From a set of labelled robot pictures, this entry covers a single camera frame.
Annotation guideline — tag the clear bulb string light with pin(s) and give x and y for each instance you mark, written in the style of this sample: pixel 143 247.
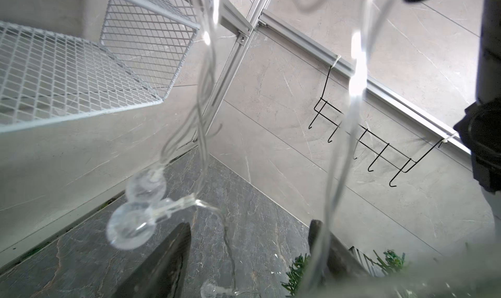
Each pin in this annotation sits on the clear bulb string light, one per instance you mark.
pixel 209 13

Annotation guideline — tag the black wire hook rack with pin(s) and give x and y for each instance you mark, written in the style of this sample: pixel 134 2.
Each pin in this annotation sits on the black wire hook rack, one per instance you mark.
pixel 382 149

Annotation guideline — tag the green christmas tree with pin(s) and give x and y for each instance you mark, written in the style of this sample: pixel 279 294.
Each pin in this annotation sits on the green christmas tree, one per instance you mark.
pixel 380 267

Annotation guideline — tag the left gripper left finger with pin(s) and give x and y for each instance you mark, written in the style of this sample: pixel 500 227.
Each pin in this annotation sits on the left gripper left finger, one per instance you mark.
pixel 163 273

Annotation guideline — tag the white wire mesh basket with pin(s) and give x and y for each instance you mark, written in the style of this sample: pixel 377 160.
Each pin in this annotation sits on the white wire mesh basket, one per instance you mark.
pixel 71 59

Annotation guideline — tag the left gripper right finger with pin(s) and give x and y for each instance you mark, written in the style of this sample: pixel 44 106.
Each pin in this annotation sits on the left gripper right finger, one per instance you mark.
pixel 336 255

